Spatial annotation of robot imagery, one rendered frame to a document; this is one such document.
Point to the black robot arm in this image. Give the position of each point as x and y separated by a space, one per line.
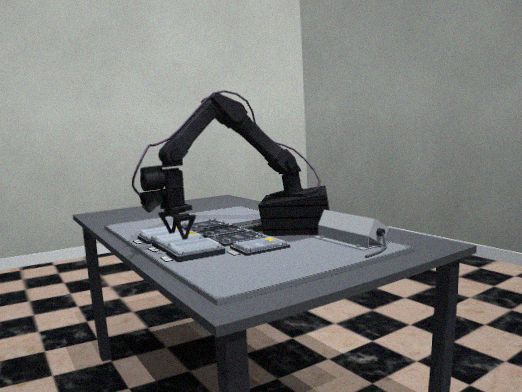
279 159

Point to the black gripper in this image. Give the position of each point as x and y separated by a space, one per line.
174 212

